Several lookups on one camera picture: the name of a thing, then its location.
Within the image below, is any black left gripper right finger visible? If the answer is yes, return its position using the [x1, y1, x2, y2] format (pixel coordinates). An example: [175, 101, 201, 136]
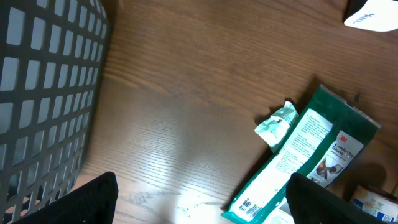
[286, 173, 384, 224]

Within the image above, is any white barcode scanner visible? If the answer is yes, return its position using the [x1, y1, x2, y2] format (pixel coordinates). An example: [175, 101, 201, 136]
[343, 0, 397, 32]

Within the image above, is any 3M gloves package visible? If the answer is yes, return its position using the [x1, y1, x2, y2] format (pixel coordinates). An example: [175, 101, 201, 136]
[222, 85, 381, 223]

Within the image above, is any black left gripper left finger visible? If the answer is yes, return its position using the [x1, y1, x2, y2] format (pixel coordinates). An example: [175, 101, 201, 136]
[16, 172, 118, 224]

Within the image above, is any grey plastic basket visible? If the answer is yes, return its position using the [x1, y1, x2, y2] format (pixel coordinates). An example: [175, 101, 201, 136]
[1, 0, 110, 223]

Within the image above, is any green lid white jar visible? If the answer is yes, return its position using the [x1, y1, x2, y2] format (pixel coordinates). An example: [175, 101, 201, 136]
[350, 185, 397, 223]

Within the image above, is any light green tissue pack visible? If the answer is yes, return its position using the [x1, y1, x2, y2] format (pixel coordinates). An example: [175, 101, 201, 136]
[254, 101, 299, 153]

